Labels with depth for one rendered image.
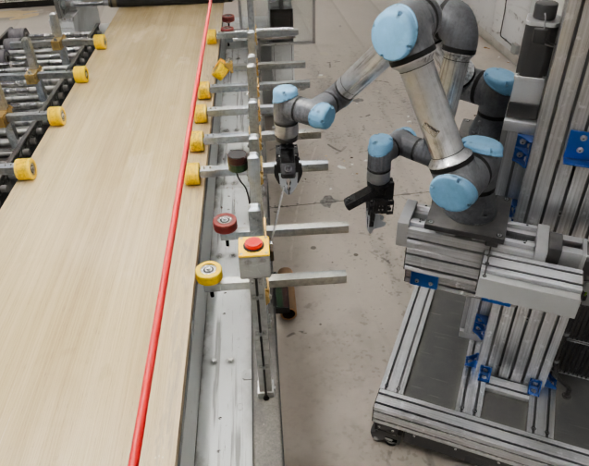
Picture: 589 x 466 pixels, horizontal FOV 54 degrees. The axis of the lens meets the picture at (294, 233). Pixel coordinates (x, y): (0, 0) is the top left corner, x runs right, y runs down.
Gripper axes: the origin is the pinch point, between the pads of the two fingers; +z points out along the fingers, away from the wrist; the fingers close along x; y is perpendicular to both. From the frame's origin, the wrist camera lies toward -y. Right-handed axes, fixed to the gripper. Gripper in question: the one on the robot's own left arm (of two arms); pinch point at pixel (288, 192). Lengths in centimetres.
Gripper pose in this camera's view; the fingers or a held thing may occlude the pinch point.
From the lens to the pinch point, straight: 191.4
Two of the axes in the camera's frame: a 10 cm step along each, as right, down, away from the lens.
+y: -0.7, -6.0, 8.0
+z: 0.3, 8.0, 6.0
